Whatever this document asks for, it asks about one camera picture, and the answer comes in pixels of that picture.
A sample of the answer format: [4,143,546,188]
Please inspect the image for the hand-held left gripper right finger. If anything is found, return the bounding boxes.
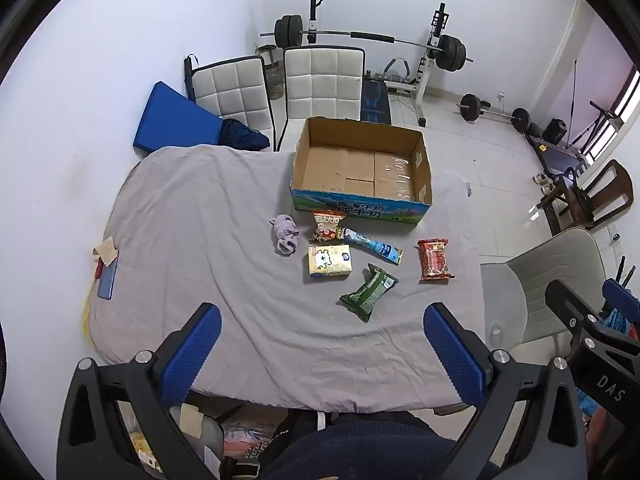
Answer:
[423,302,588,480]

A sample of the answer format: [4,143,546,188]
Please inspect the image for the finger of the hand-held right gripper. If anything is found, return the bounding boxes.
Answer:
[545,279,608,346]
[601,277,640,320]

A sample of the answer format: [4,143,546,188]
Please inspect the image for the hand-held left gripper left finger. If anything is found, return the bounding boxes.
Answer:
[56,302,223,480]

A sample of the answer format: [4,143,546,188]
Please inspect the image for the red clear-window snack packet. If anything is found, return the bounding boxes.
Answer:
[417,238,456,282]

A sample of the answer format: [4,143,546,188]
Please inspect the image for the green snack packet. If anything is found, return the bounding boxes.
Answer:
[339,263,399,322]

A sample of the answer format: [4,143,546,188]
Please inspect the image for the long blue packet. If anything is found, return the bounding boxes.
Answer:
[336,226,404,265]

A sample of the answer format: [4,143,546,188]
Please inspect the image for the purple cloth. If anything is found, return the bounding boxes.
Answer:
[269,214,302,256]

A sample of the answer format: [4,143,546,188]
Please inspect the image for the yellow tissue pack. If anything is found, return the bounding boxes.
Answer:
[307,243,352,279]

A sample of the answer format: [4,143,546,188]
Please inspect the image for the red cartoon snack packet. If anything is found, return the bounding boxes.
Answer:
[308,209,347,246]

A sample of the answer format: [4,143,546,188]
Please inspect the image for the cardboard box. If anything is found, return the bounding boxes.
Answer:
[290,116,433,226]

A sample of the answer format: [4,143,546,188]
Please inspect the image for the black router antennas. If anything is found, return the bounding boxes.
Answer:
[614,255,640,288]

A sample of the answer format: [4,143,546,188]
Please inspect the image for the grey plastic chair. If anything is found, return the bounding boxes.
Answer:
[480,226,608,351]

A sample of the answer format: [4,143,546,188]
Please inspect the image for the grey tablecloth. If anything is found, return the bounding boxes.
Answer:
[82,145,501,413]

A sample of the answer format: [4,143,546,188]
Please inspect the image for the plastic storage box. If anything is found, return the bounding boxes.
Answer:
[170,402,224,480]

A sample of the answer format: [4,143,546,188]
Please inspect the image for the brown wooden chair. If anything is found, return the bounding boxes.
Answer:
[537,159,635,236]

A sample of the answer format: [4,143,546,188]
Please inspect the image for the blue phone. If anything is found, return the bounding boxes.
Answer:
[96,255,119,301]

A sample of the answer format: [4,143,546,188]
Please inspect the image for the person's dark clothing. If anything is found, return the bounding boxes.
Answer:
[257,408,501,480]

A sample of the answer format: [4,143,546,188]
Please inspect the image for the beige paper piece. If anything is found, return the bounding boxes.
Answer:
[91,240,118,267]

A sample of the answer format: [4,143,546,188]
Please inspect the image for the treadmill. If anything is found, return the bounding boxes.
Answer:
[525,130,591,173]

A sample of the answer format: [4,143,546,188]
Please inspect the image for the black speaker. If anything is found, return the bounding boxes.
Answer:
[543,118,568,143]

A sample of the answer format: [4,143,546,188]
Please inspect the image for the black metal stand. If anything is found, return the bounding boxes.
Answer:
[570,59,626,146]

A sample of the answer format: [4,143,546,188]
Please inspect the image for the window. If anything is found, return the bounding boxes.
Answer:
[580,65,640,163]

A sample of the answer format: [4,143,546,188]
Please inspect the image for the dark blue cloth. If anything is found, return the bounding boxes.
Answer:
[220,118,271,152]

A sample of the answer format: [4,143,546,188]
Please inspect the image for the short barbell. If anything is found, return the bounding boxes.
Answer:
[457,92,531,133]

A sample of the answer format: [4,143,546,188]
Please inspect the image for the blue foam mat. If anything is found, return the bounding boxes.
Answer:
[132,81,226,152]

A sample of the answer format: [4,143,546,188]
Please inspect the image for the white padded chair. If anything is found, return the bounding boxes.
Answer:
[275,46,366,153]
[184,55,276,151]

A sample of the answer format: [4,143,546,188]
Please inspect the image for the black weight bench pad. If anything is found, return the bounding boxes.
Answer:
[361,80,391,125]

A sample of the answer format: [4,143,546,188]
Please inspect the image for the white bench press rack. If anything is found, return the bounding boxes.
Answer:
[306,0,449,128]

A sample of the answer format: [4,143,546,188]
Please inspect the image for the clear water jug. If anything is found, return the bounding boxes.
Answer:
[256,44,286,100]

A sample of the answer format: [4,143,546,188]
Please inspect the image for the long barbell with black plates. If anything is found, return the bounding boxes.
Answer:
[260,14,475,72]

